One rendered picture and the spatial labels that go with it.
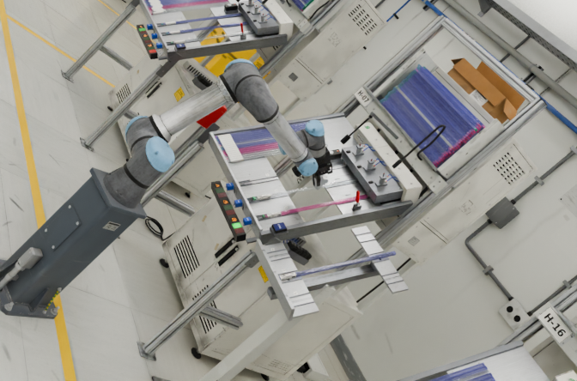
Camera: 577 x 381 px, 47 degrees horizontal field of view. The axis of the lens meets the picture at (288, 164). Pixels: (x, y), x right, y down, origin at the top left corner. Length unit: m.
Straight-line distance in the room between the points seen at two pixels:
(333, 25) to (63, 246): 2.26
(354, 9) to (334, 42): 0.23
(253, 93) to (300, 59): 1.80
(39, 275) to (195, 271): 1.02
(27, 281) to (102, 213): 0.38
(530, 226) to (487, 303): 0.54
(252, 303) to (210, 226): 0.54
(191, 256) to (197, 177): 1.08
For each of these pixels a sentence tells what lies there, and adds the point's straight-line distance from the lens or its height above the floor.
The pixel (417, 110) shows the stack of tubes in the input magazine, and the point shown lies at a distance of 3.09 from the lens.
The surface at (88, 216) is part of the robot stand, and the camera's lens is 2.37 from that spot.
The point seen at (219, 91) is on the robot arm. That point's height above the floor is 1.03.
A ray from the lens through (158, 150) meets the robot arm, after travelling 2.29.
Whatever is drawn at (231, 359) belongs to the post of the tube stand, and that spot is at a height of 0.32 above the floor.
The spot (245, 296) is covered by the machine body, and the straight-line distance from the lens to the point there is 3.03.
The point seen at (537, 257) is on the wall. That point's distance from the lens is 4.26.
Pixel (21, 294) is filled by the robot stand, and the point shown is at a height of 0.06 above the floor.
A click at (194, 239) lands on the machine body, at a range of 3.38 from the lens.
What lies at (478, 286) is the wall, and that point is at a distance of 4.33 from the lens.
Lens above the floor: 1.50
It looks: 11 degrees down
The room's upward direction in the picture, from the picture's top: 47 degrees clockwise
